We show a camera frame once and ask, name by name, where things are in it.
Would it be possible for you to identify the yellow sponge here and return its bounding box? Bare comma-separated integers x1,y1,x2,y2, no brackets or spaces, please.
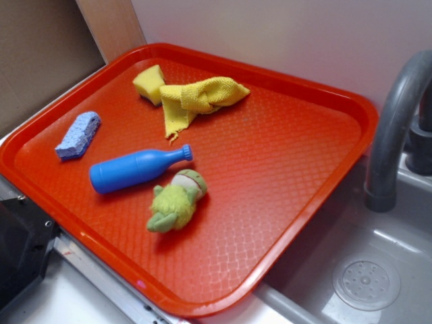
132,65,165,107

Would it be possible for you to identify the green plush toy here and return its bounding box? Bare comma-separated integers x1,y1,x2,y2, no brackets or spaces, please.
146,169,208,234

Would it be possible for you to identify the black box with screws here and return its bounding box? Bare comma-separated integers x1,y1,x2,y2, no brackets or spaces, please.
1,195,59,313

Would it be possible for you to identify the grey toy sink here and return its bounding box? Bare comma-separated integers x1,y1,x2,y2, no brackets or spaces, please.
256,161,431,323

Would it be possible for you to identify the yellow cloth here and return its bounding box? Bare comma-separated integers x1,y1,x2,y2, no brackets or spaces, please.
160,77,250,142

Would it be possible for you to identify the wooden board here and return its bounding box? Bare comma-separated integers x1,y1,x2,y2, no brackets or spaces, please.
76,0,146,63

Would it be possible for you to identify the red plastic tray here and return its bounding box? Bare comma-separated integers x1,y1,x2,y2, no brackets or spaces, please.
1,44,378,318

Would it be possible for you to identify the grey toy faucet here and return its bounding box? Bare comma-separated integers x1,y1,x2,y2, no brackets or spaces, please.
364,50,431,213

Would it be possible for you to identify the blue plastic bottle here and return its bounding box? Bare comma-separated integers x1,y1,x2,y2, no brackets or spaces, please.
89,144,193,194

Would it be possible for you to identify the blue sponge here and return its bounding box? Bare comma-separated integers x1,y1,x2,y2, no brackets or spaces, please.
55,111,101,161

